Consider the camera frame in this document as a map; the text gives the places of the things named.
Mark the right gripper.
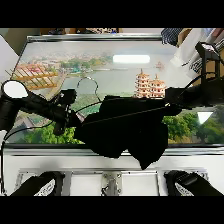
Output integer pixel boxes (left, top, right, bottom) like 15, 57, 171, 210
165, 86, 185, 109

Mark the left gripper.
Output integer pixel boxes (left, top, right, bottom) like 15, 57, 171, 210
53, 101, 82, 136

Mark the black garment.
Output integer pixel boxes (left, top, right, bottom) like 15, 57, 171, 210
73, 95, 183, 171

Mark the white garment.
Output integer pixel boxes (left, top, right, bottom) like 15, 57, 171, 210
165, 27, 209, 88

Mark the striped garment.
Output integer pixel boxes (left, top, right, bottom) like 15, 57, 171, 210
161, 27, 184, 47

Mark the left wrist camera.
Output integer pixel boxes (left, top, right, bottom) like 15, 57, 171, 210
59, 88, 78, 105

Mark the black cable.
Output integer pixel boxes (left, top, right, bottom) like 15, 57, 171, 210
0, 120, 54, 196

